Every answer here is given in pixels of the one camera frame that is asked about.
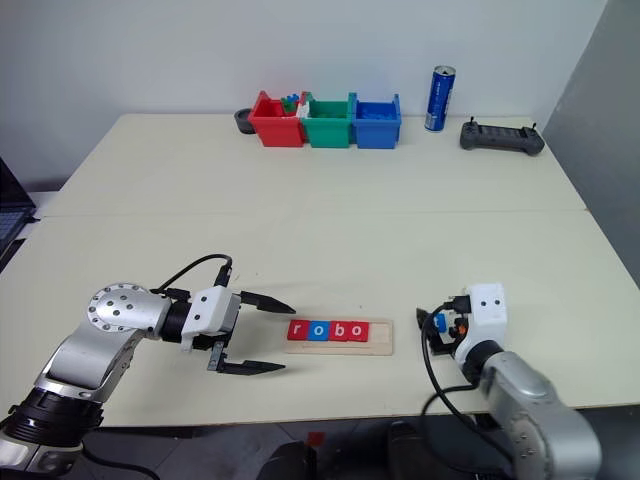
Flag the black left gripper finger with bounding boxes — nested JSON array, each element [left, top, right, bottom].
[[216, 358, 287, 377], [238, 289, 297, 316]]

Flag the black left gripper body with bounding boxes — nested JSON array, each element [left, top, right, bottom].
[[190, 291, 244, 372]]

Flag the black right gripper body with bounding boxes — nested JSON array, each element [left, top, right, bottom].
[[430, 295, 472, 352]]

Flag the wooden letter tray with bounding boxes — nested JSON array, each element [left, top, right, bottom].
[[284, 318, 395, 357]]

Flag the red letter tile o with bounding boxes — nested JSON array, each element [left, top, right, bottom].
[[345, 320, 371, 344]]

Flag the dark rounded shape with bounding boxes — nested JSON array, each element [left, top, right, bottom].
[[386, 420, 437, 480], [256, 439, 322, 480]]

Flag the red plastic bin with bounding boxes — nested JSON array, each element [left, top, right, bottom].
[[247, 90, 308, 149]]

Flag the green plastic bin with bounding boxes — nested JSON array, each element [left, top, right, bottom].
[[300, 91, 358, 150]]

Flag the black round dish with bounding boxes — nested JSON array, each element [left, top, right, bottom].
[[233, 106, 259, 136]]

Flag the blue plastic bin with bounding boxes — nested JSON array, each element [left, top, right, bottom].
[[351, 92, 403, 151]]

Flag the dark grey remote controller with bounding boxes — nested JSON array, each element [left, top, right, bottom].
[[459, 115, 546, 157]]

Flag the blue toy bricks pile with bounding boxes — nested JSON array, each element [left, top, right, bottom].
[[357, 103, 396, 121]]

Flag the blue drink can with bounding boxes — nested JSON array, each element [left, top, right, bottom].
[[424, 64, 458, 134]]

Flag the flat black slab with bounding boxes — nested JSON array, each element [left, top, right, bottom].
[[0, 238, 27, 274]]

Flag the open laptop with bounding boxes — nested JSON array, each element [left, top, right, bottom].
[[0, 155, 39, 261]]

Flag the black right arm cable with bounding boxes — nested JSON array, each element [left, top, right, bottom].
[[419, 298, 506, 480]]

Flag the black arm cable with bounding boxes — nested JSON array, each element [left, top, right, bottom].
[[149, 254, 235, 302], [419, 298, 506, 480]]

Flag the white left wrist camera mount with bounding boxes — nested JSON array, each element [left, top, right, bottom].
[[180, 285, 237, 355]]

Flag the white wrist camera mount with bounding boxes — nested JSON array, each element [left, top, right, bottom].
[[180, 285, 237, 355], [453, 282, 507, 362]]

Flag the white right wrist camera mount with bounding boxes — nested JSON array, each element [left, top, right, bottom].
[[453, 282, 507, 362]]

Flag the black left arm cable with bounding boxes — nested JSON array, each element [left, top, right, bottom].
[[149, 254, 235, 302]]

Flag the thin black cable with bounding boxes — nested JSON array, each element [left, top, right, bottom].
[[79, 443, 162, 480]]

